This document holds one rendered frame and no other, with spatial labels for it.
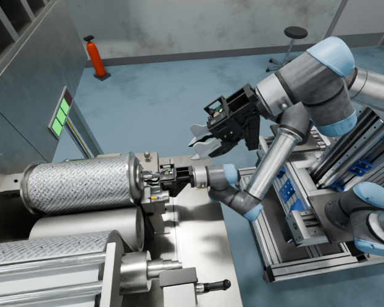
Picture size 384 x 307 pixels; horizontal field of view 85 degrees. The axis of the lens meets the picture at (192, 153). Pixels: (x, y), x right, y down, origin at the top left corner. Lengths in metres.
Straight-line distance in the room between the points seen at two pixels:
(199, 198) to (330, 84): 0.68
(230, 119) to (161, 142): 1.94
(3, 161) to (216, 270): 0.74
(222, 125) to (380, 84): 0.37
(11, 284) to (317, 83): 0.55
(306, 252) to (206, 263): 1.02
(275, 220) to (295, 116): 1.08
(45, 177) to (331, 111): 0.66
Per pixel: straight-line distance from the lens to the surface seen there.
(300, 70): 0.44
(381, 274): 2.25
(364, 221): 0.97
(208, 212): 0.92
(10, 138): 0.76
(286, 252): 1.71
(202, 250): 0.88
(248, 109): 0.45
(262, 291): 1.83
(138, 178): 0.57
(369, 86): 0.63
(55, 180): 0.62
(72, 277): 0.36
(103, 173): 0.57
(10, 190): 0.69
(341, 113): 0.50
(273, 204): 1.80
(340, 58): 0.44
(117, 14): 3.41
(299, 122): 0.82
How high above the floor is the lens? 1.76
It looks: 53 degrees down
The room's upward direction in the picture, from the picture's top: straight up
